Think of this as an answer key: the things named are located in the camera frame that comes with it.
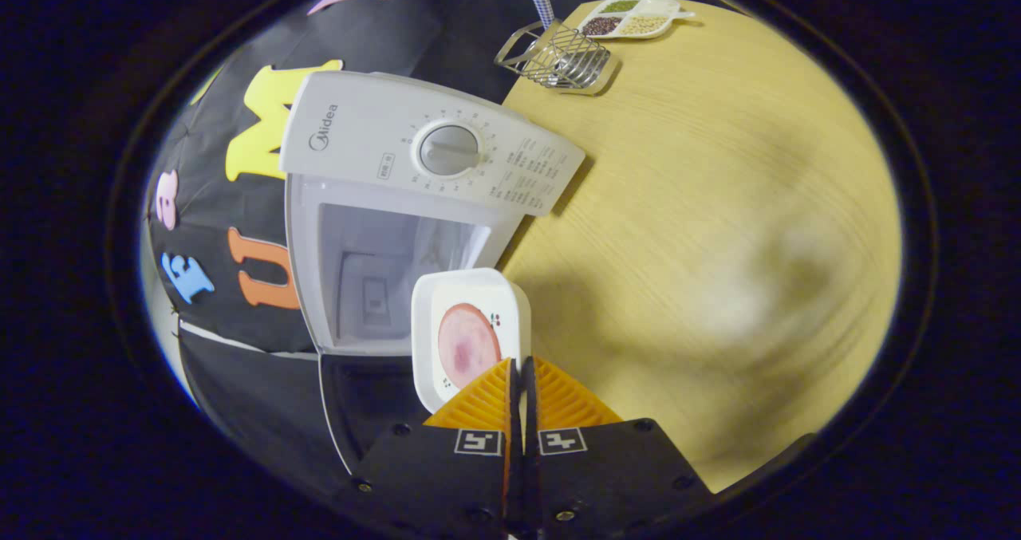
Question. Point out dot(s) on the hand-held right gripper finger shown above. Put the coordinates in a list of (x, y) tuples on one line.
[(515, 484), (531, 484)]

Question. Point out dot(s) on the pink ham slice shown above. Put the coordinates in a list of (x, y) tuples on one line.
[(467, 344)]

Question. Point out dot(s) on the white square plate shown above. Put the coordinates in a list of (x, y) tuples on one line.
[(478, 285)]

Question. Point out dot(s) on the white microwave oven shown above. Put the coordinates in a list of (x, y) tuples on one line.
[(359, 133)]

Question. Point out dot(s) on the white divided bean dish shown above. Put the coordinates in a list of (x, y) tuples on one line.
[(638, 23)]

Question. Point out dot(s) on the blue checkered stick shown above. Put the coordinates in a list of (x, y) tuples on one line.
[(541, 5)]

